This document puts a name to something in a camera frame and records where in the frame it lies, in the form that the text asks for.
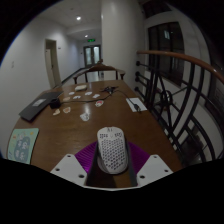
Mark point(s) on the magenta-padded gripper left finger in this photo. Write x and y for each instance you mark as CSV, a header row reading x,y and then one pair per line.
x,y
68,166

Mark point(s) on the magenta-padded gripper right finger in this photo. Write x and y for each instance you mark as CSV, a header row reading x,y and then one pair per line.
x,y
153,167

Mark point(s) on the white perforated computer mouse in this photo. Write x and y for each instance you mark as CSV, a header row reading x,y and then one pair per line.
x,y
112,150

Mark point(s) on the green cartoon-print mouse pad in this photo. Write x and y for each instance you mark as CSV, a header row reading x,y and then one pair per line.
x,y
22,145

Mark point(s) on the small beige sticker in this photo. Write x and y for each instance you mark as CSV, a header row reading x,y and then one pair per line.
x,y
67,109
56,112

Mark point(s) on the small black box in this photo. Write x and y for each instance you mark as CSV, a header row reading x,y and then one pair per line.
x,y
55,103

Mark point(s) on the white paper card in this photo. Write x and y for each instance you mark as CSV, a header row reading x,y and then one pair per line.
x,y
136,102

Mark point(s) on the black closed laptop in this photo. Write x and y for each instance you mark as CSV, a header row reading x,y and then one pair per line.
x,y
38,105

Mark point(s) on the black railing with wooden handrail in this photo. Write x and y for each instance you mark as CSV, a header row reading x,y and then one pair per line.
x,y
173,100

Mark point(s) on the small white red sticker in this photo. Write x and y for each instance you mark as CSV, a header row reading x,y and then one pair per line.
x,y
99,103

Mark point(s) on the small beige block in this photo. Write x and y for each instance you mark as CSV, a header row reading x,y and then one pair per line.
x,y
80,87

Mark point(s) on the wooden chair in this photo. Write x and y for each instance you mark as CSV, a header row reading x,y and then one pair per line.
x,y
100,68

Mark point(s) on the white side door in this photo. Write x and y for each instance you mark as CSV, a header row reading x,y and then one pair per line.
x,y
52,63

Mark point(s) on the glass double door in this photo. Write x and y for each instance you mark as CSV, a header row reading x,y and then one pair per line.
x,y
92,55

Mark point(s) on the dark framed window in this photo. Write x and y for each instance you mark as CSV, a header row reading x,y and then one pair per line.
x,y
166,50

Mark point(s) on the green exit sign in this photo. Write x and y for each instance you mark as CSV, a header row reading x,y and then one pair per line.
x,y
91,40

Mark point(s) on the white wall switch plate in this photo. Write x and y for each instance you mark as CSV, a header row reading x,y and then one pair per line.
x,y
12,63

